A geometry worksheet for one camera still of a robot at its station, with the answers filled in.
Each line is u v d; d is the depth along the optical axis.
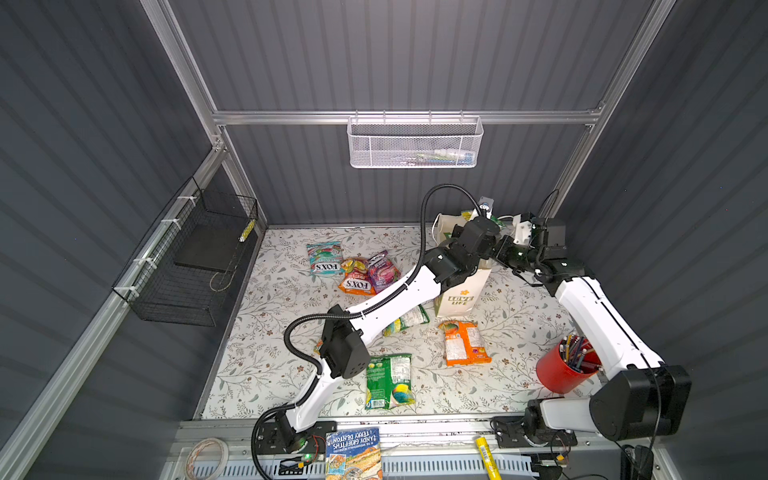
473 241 0.56
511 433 0.73
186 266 0.73
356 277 0.99
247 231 0.82
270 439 0.72
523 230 0.72
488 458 0.69
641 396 0.40
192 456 0.71
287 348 0.50
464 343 0.87
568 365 0.71
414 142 1.23
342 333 0.56
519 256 0.68
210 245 0.76
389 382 0.80
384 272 0.98
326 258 1.05
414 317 0.92
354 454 0.69
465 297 0.85
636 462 0.67
